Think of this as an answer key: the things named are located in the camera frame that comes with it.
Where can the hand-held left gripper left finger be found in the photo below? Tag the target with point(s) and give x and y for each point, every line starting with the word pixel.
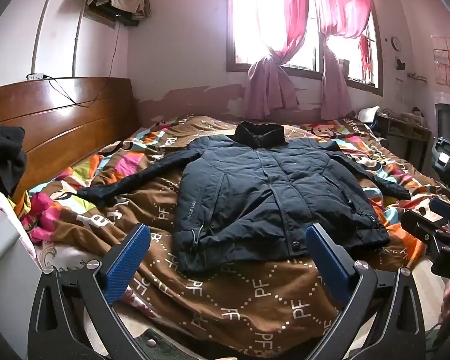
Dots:
pixel 129 258

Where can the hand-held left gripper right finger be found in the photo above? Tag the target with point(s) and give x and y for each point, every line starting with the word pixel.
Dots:
pixel 330 266

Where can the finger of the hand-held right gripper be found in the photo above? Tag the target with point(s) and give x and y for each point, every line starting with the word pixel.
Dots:
pixel 423 225
pixel 446 210

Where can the dark navy padded jacket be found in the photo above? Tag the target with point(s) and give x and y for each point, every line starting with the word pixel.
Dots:
pixel 266 195

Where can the person's right forearm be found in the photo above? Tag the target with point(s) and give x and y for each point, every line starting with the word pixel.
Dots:
pixel 449 303

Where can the black office chair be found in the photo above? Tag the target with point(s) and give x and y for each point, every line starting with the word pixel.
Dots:
pixel 448 150

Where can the colourful printed bedspread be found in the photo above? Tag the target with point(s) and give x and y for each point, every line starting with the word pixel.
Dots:
pixel 210 300

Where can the wooden desk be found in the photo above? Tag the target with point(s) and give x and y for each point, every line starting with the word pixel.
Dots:
pixel 405 127

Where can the white pillow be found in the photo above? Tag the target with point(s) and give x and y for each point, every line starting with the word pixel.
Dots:
pixel 368 114

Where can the grey flat panel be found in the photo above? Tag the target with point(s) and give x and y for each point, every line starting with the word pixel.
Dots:
pixel 2 277

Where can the wooden headboard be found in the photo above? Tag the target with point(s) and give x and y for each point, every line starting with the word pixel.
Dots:
pixel 67 120

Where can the black clothing pile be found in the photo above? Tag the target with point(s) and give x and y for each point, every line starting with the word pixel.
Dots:
pixel 3 157

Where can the pink tied curtain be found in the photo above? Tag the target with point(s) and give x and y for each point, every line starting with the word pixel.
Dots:
pixel 270 82
pixel 335 82

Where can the white power strip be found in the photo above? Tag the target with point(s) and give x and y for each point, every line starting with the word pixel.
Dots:
pixel 35 76

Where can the wooden framed window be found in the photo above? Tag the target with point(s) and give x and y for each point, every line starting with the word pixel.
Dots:
pixel 315 50

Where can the small wall shelf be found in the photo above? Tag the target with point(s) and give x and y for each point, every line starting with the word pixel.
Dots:
pixel 417 76

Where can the round wall clock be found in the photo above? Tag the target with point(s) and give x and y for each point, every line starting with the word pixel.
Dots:
pixel 396 43

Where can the white wall pipe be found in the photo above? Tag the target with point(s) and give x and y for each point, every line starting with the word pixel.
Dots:
pixel 41 26
pixel 76 45

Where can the black wall shelf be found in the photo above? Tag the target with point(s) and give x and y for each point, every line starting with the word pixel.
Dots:
pixel 123 18

